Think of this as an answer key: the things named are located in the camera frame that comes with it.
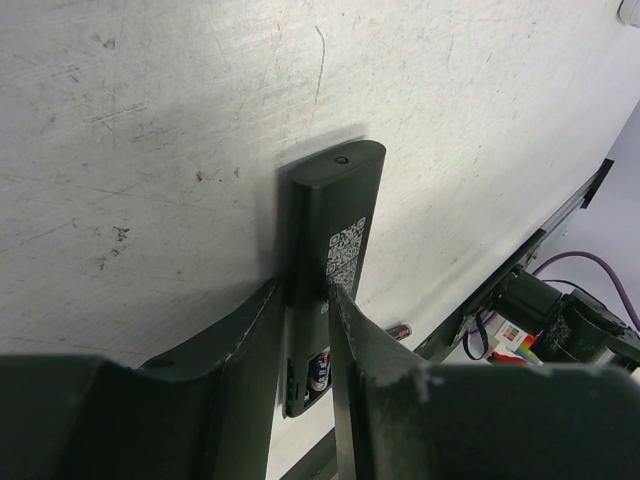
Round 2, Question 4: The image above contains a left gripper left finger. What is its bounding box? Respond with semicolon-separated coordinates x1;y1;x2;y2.
1;280;284;479

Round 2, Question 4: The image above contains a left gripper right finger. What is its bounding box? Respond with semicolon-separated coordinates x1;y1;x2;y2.
328;284;639;479

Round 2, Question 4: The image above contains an aaa battery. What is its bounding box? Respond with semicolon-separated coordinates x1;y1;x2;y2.
308;350;330;392
386;323;412;341

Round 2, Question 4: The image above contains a black remote control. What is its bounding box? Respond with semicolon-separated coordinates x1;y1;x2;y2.
283;140;386;418

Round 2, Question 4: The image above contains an AAA battery in remote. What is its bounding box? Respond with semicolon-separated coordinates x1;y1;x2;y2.
308;350;330;392

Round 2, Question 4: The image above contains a white remote control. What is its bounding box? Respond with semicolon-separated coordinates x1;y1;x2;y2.
618;0;640;28

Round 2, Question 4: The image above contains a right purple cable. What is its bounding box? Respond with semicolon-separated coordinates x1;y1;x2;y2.
529;249;640;331

